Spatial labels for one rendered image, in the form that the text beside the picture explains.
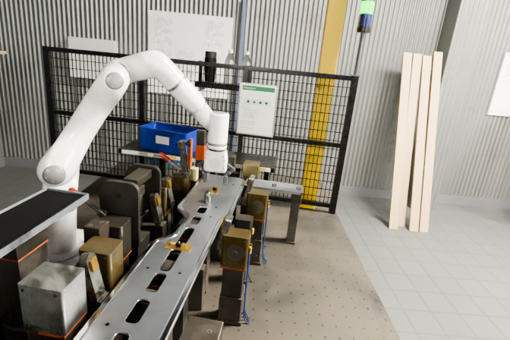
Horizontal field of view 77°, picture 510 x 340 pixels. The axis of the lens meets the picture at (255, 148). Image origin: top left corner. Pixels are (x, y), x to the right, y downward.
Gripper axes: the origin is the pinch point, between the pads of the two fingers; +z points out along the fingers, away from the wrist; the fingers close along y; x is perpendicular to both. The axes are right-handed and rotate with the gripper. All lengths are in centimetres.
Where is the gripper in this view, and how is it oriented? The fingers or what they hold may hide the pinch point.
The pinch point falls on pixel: (215, 181)
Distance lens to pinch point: 147.2
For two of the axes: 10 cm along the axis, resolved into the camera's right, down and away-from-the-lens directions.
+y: 9.9, 1.3, -0.9
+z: -1.0, 9.6, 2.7
